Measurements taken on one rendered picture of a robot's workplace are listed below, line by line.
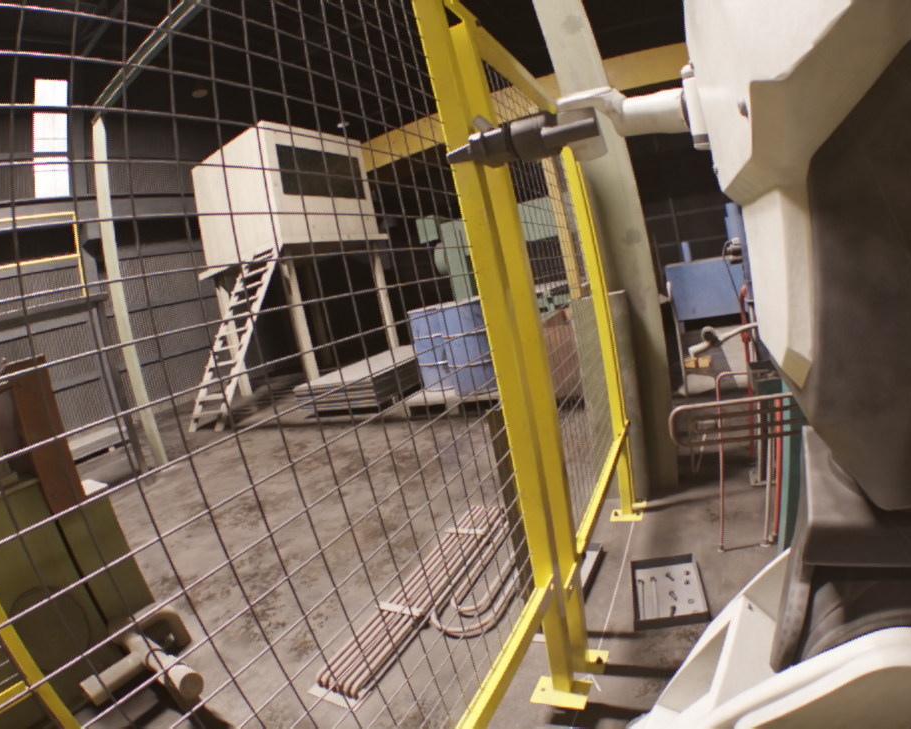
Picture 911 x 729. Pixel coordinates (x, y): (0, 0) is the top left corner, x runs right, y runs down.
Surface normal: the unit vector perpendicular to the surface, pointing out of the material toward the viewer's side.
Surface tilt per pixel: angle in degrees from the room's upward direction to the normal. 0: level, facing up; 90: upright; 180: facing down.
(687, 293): 90
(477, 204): 90
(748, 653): 42
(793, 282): 96
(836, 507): 3
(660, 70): 90
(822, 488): 3
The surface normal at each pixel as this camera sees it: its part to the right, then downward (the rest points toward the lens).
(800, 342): -0.91, 0.34
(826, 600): -0.95, -0.31
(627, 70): -0.44, 0.24
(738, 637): 0.36, -0.76
